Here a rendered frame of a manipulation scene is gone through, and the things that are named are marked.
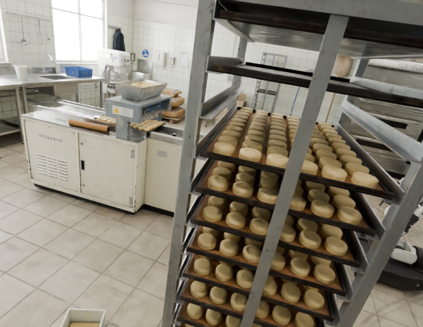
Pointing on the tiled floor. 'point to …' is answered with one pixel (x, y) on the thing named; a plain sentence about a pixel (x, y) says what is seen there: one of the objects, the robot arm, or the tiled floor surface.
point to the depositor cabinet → (85, 163)
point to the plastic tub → (84, 318)
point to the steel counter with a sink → (43, 85)
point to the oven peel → (340, 69)
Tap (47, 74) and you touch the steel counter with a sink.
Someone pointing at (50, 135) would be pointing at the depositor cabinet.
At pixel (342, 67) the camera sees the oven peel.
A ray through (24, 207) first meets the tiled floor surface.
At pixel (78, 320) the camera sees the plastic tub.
